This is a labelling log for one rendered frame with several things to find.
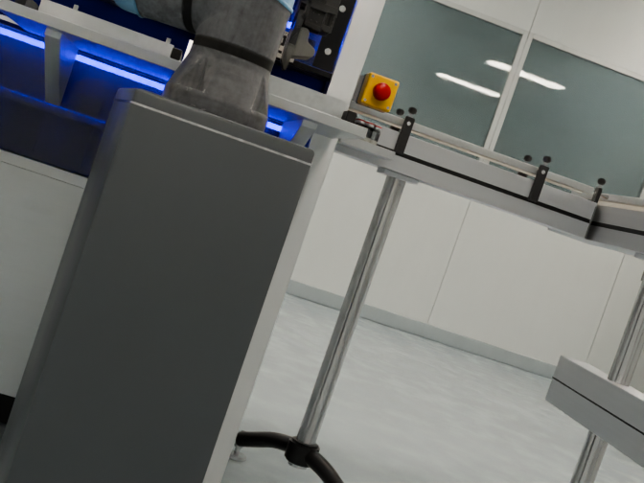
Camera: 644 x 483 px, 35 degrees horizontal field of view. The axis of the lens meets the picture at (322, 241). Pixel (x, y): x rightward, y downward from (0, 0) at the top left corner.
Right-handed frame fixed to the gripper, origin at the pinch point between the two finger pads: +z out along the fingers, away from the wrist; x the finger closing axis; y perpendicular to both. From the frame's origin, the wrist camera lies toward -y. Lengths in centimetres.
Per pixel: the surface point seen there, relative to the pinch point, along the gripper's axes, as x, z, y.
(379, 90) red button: 12.2, -2.8, 23.3
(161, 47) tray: -10.7, 6.3, -23.8
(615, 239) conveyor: 14, 11, 88
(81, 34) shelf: -24.8, 10.1, -37.0
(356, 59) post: 15.7, -7.8, 16.5
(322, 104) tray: -21.8, 7.2, 8.1
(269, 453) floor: 64, 97, 36
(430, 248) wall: 477, 36, 173
